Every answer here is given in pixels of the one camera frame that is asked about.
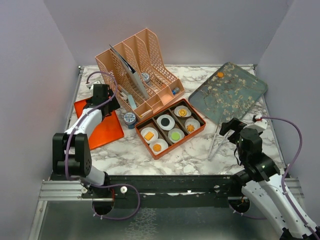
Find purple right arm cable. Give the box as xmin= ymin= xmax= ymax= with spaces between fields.
xmin=228 ymin=116 xmax=320 ymax=237

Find orange swirl cookie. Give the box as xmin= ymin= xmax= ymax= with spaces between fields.
xmin=186 ymin=124 xmax=196 ymax=133
xmin=217 ymin=72 xmax=224 ymax=78

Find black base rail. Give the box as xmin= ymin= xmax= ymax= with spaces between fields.
xmin=48 ymin=173 xmax=253 ymax=210

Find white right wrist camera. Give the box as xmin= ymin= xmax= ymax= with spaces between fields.
xmin=245 ymin=114 xmax=268 ymax=134

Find light blue eraser case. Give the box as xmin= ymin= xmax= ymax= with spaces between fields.
xmin=127 ymin=94 xmax=137 ymax=110

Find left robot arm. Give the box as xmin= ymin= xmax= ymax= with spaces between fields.
xmin=52 ymin=84 xmax=120 ymax=198

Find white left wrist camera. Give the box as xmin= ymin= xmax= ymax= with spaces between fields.
xmin=85 ymin=80 xmax=101 ymax=91

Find floral teal serving tray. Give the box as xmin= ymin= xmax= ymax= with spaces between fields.
xmin=188 ymin=62 xmax=268 ymax=124

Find blue splash lidded jar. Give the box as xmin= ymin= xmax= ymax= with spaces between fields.
xmin=123 ymin=112 xmax=137 ymax=129

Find rectangular yellow cracker cookie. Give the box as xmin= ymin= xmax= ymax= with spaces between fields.
xmin=144 ymin=131 xmax=155 ymax=141

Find orange tin lid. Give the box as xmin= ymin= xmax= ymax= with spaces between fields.
xmin=70 ymin=98 xmax=124 ymax=150

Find peach plastic desk organizer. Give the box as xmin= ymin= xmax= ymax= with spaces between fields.
xmin=95 ymin=28 xmax=185 ymax=122

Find blue white lidded jar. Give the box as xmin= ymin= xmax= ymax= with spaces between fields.
xmin=141 ymin=72 xmax=151 ymax=85

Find green macaron cookie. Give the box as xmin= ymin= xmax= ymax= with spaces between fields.
xmin=171 ymin=131 xmax=181 ymax=141

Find grey folder booklet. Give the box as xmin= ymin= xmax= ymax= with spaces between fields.
xmin=109 ymin=45 xmax=150 ymax=100

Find white paper cupcake liner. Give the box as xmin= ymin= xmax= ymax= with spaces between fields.
xmin=140 ymin=127 xmax=159 ymax=144
xmin=184 ymin=118 xmax=201 ymax=133
xmin=156 ymin=114 xmax=175 ymax=131
xmin=168 ymin=128 xmax=185 ymax=144
xmin=149 ymin=138 xmax=169 ymax=155
xmin=173 ymin=105 xmax=192 ymax=118

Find steel serving tongs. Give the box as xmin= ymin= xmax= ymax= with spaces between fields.
xmin=207 ymin=114 xmax=226 ymax=160

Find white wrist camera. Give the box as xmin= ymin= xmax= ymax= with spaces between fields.
xmin=85 ymin=80 xmax=101 ymax=91
xmin=245 ymin=114 xmax=268 ymax=134

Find orange cookie tin box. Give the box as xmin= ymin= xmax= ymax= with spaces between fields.
xmin=135 ymin=98 xmax=206 ymax=160

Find round orange chip cookie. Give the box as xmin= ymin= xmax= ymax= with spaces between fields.
xmin=152 ymin=143 xmax=162 ymax=152

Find black sandwich cookie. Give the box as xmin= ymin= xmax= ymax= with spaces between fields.
xmin=160 ymin=117 xmax=170 ymax=127

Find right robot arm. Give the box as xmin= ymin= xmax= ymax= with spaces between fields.
xmin=219 ymin=115 xmax=320 ymax=240

